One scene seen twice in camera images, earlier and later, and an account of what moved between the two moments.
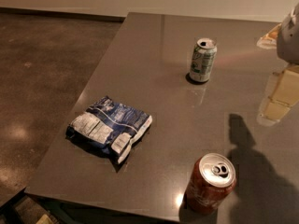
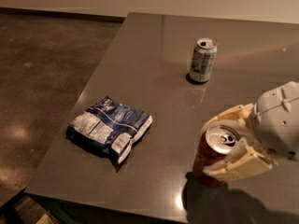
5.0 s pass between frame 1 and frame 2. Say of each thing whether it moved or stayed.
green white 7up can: stayed
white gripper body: moved
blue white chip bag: stayed
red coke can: moved
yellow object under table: stayed
